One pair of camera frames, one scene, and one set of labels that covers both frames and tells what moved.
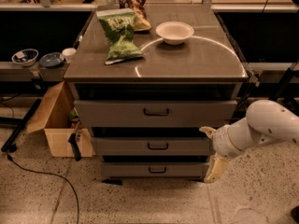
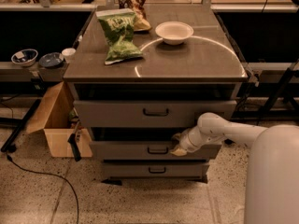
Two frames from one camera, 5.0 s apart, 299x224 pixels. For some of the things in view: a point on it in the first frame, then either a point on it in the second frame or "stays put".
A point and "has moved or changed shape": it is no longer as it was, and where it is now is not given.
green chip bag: (119, 27) stays put
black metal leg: (18, 124) stays put
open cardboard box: (59, 118) stays put
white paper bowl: (175, 33) stays put
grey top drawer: (156, 113) stays put
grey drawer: (152, 147) has moved or changed shape
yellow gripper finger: (210, 132) → (177, 136)
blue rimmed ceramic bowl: (25, 57) stays put
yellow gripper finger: (216, 168) → (179, 152)
